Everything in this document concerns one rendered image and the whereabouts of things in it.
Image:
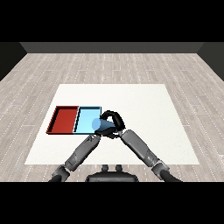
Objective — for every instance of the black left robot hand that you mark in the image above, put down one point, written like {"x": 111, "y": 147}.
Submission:
{"x": 107, "y": 134}

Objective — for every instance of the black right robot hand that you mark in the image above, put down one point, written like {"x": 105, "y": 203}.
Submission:
{"x": 119, "y": 119}

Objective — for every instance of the small blue can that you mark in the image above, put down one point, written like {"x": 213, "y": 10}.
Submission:
{"x": 100, "y": 124}

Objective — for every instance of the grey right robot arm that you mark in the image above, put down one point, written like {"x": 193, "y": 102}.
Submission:
{"x": 143, "y": 150}

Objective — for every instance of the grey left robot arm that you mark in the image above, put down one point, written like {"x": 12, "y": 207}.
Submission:
{"x": 81, "y": 153}

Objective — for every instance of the light blue shallow open box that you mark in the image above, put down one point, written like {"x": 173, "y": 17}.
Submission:
{"x": 84, "y": 121}

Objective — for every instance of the red shallow open box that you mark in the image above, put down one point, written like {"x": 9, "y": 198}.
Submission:
{"x": 64, "y": 120}

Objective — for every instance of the dark grey robot body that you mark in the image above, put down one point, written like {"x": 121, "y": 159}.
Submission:
{"x": 112, "y": 176}

